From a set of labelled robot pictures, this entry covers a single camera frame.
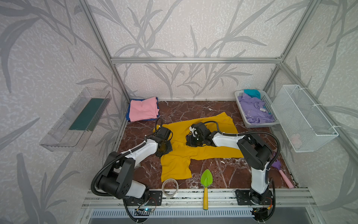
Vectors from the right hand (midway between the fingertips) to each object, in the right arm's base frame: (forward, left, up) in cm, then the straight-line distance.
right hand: (185, 139), depth 93 cm
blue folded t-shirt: (+29, +47, 0) cm, 55 cm away
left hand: (-5, +10, 0) cm, 11 cm away
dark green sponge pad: (-4, +46, +31) cm, 56 cm away
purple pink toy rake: (-15, -57, -5) cm, 60 cm away
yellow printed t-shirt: (-16, +5, -3) cm, 17 cm away
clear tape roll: (-32, +10, -2) cm, 34 cm away
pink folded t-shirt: (+26, +32, 0) cm, 41 cm away
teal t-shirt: (+39, -54, +6) cm, 67 cm away
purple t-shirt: (+25, -54, 0) cm, 59 cm away
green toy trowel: (-24, -12, -2) cm, 27 cm away
